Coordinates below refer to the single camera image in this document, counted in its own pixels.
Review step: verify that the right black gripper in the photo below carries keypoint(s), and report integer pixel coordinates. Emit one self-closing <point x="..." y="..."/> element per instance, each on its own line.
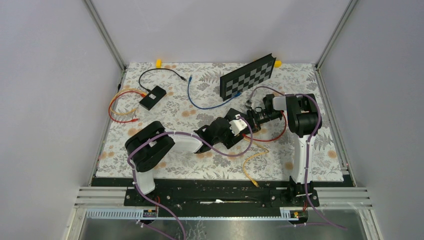
<point x="252" y="115"/>

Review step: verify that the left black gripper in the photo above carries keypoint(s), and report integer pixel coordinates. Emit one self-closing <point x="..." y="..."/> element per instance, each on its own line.
<point x="228" y="142"/>

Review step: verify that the small black adapter box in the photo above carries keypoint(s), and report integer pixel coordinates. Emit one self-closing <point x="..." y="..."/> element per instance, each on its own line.
<point x="152" y="98"/>

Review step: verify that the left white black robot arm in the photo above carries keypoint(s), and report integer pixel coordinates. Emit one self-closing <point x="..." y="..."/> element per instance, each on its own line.
<point x="149" y="146"/>

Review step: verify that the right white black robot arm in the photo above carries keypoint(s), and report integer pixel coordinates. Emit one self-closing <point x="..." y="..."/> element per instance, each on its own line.
<point x="302" y="118"/>

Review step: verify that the floral patterned table mat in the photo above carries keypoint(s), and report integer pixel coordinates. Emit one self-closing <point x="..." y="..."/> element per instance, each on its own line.
<point x="193" y="100"/>

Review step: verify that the black white checkerboard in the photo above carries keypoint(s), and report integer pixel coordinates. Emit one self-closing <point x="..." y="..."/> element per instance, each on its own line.
<point x="246" y="77"/>

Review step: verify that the right yellow corner clip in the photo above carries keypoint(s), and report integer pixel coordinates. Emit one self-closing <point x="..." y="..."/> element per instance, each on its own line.
<point x="277" y="63"/>

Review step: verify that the yellow corner clip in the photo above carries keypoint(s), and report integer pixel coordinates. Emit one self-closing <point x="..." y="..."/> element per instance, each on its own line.
<point x="277" y="63"/>
<point x="158" y="63"/>

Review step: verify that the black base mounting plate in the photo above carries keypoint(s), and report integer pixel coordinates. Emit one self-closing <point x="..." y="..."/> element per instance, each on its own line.
<point x="199" y="198"/>

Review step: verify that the left yellow corner clip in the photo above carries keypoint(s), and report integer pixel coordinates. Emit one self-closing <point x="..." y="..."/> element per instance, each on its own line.
<point x="158" y="63"/>

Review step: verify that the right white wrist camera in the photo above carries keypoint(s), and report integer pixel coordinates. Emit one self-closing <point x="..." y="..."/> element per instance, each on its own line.
<point x="248" y="105"/>

